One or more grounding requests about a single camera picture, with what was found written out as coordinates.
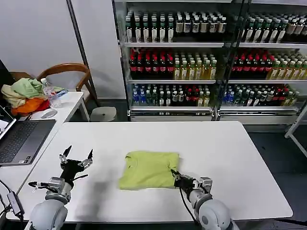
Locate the grey laptop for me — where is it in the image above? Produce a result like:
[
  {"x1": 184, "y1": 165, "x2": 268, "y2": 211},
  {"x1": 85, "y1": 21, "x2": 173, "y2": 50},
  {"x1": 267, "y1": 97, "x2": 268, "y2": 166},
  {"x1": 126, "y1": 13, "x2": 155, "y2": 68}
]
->
[{"x1": 0, "y1": 106, "x2": 57, "y2": 166}]

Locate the clear plastic water bottle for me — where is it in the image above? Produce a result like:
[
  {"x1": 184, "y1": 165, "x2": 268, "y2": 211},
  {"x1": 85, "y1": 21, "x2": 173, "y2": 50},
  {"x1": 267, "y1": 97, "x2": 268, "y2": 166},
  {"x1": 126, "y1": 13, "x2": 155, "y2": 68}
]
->
[{"x1": 40, "y1": 78, "x2": 62, "y2": 108}]

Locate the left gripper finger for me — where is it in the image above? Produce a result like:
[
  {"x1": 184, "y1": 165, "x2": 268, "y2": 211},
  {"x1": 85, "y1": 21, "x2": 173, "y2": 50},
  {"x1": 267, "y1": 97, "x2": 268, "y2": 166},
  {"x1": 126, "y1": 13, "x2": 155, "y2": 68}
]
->
[
  {"x1": 79, "y1": 148, "x2": 94, "y2": 168},
  {"x1": 59, "y1": 145, "x2": 72, "y2": 164}
]

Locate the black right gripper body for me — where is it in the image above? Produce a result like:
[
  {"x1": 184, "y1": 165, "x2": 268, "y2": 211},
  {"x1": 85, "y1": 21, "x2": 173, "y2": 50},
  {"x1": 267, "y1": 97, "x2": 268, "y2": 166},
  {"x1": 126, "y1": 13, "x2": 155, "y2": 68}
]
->
[{"x1": 174, "y1": 174, "x2": 195, "y2": 191}]

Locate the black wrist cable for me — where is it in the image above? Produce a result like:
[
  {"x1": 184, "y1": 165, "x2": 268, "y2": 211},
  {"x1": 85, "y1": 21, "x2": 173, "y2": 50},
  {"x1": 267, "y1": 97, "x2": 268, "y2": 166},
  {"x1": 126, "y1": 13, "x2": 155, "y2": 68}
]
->
[
  {"x1": 177, "y1": 186, "x2": 200, "y2": 225},
  {"x1": 28, "y1": 174, "x2": 88, "y2": 192}
]

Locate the orange cloth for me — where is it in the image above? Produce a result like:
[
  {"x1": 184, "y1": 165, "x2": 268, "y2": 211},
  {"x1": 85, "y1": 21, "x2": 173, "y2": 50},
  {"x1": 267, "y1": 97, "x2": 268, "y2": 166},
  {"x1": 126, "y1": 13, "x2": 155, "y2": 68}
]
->
[{"x1": 11, "y1": 98, "x2": 50, "y2": 116}]

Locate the pale green cloth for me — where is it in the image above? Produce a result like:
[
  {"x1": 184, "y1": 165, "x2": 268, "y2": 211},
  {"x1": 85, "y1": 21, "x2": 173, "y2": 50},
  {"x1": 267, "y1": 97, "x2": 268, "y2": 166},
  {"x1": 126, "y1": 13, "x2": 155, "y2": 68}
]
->
[{"x1": 11, "y1": 78, "x2": 44, "y2": 99}]

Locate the round white stool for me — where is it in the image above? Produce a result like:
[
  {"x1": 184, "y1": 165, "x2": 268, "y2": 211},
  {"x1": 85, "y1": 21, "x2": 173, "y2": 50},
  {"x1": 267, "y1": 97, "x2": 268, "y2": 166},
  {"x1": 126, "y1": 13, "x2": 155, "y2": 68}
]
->
[{"x1": 90, "y1": 106, "x2": 118, "y2": 122}]

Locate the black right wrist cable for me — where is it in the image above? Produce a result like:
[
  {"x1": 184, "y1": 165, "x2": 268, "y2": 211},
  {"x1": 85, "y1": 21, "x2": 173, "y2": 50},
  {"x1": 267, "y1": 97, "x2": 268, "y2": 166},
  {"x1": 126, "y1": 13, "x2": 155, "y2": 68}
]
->
[{"x1": 177, "y1": 186, "x2": 200, "y2": 225}]

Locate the wooden chair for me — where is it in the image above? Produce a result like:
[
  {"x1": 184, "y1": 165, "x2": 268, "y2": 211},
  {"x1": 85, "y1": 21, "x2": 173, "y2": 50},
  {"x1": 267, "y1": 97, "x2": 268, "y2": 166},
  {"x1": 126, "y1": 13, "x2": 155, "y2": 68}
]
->
[{"x1": 11, "y1": 62, "x2": 99, "y2": 108}]

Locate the yellow-green shirt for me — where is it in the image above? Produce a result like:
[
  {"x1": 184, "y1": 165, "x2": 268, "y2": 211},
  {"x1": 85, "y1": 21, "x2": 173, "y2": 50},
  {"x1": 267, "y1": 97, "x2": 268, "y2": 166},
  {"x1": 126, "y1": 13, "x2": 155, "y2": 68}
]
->
[{"x1": 118, "y1": 150, "x2": 180, "y2": 191}]

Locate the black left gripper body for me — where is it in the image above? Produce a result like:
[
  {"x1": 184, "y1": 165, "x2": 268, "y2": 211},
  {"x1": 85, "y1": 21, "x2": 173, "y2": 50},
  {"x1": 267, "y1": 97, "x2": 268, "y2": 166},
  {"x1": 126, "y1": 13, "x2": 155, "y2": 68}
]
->
[{"x1": 59, "y1": 159, "x2": 84, "y2": 185}]

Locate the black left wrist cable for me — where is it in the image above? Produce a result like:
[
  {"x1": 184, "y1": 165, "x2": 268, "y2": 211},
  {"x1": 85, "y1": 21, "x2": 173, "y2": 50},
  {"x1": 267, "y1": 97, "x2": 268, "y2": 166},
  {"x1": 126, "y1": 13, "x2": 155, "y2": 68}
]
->
[{"x1": 28, "y1": 174, "x2": 88, "y2": 192}]

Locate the white side table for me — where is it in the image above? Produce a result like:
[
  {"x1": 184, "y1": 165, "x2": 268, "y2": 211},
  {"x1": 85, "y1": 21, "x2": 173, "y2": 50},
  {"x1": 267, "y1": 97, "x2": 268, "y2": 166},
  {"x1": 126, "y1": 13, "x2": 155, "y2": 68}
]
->
[{"x1": 0, "y1": 91, "x2": 91, "y2": 192}]

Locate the grey cable adapter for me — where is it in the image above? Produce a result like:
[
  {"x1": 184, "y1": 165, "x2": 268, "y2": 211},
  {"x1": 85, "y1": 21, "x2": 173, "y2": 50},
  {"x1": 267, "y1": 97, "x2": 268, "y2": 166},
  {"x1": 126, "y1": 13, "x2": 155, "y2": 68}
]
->
[{"x1": 6, "y1": 191, "x2": 23, "y2": 214}]

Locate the beige cloth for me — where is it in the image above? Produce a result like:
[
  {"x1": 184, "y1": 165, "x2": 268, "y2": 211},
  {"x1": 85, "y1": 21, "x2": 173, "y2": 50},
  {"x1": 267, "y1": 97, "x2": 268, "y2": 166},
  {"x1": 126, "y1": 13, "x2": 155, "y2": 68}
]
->
[{"x1": 1, "y1": 84, "x2": 26, "y2": 108}]

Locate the black slanted pole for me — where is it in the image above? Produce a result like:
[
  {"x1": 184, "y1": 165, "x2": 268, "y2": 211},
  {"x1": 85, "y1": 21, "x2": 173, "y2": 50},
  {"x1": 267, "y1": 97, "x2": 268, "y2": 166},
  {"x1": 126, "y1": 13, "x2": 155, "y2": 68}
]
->
[{"x1": 66, "y1": 0, "x2": 100, "y2": 107}]

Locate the white metal frame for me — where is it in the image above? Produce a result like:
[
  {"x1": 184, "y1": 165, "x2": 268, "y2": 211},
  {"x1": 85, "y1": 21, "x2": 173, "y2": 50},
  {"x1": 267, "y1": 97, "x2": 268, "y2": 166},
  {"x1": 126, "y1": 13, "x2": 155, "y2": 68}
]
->
[{"x1": 284, "y1": 100, "x2": 307, "y2": 156}]

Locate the grey computer mouse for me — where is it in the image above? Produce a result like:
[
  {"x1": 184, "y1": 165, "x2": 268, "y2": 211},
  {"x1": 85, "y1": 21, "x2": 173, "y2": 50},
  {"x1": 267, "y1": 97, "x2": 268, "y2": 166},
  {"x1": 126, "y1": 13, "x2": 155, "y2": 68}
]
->
[{"x1": 40, "y1": 110, "x2": 58, "y2": 119}]

